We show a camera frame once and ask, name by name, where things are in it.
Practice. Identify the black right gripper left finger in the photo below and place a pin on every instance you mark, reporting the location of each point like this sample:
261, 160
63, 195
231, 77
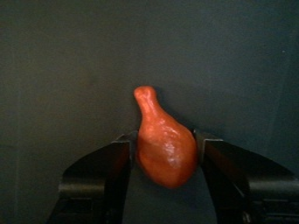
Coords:
98, 175

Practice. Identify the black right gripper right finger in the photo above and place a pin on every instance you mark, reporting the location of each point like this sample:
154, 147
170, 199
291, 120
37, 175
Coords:
241, 175

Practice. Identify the orange toy chicken drumstick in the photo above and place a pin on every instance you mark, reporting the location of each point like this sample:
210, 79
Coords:
166, 145

